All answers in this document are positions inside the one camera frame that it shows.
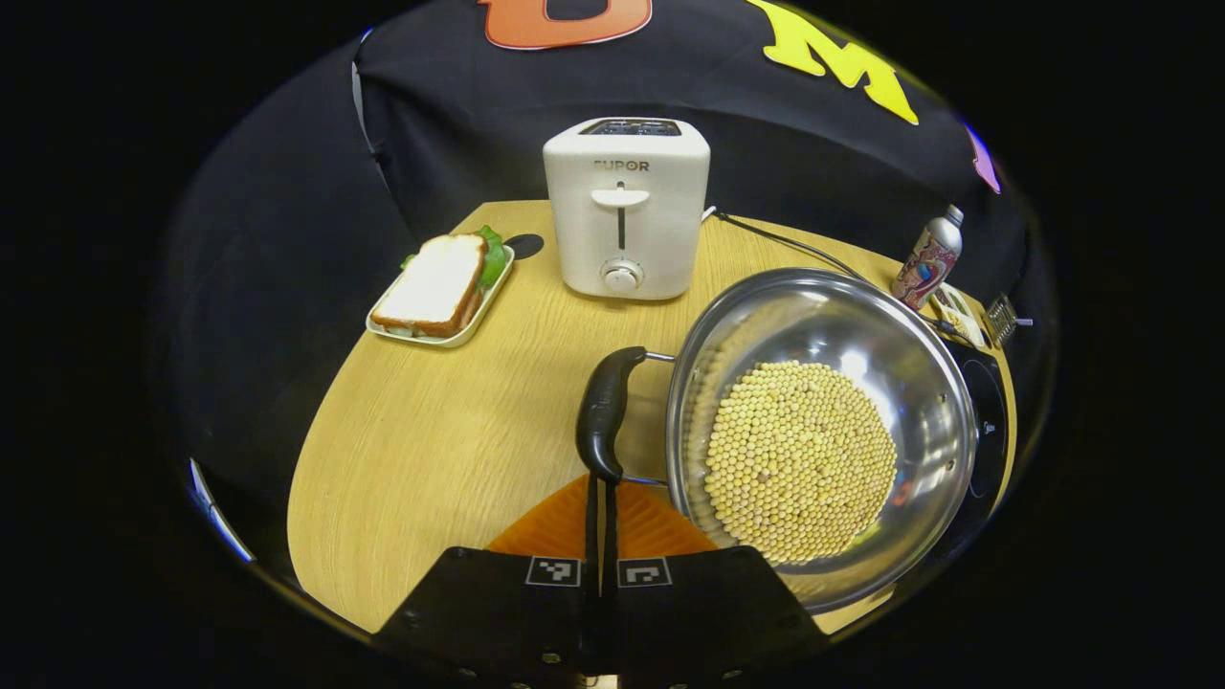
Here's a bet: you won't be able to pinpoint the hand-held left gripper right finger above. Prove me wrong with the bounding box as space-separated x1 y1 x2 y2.
601 477 832 689

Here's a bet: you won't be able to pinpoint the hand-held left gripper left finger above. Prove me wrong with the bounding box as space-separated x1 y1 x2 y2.
371 474 606 689

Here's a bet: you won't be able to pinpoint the pile of yellow soybeans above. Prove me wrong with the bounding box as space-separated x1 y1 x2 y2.
703 360 899 566

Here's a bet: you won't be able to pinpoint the stainless steel pot black handles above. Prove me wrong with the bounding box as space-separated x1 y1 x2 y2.
575 267 979 615

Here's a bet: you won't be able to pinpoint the black induction cooktop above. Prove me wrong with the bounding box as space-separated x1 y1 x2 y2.
900 330 1012 575

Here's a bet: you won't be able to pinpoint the pale green rectangular plate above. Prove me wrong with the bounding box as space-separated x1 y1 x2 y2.
366 244 516 348

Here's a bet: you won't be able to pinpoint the sandwich with lettuce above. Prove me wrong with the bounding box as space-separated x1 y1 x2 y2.
371 226 510 339

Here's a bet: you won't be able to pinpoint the white toaster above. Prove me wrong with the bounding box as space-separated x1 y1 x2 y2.
543 117 712 301

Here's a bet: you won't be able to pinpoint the silver bottle with printed label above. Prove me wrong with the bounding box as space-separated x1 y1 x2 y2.
890 204 965 311

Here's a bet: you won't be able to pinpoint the black power cable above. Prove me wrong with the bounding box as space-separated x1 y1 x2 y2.
713 211 969 342

